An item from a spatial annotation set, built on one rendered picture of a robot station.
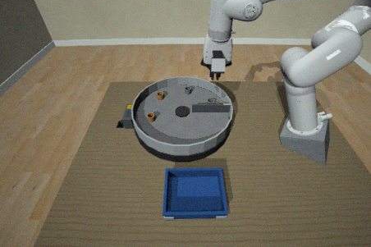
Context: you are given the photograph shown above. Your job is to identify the blue crate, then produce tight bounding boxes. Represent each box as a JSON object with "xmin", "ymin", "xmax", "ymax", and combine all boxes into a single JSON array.
[{"xmin": 163, "ymin": 167, "xmax": 228, "ymax": 220}]

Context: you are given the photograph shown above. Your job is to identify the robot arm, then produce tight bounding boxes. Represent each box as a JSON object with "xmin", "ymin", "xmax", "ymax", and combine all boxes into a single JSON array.
[{"xmin": 208, "ymin": 0, "xmax": 371, "ymax": 136}]

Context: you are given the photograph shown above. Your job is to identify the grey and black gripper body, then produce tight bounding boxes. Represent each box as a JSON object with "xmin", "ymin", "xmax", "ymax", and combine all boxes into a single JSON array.
[{"xmin": 203, "ymin": 34, "xmax": 232, "ymax": 65}]

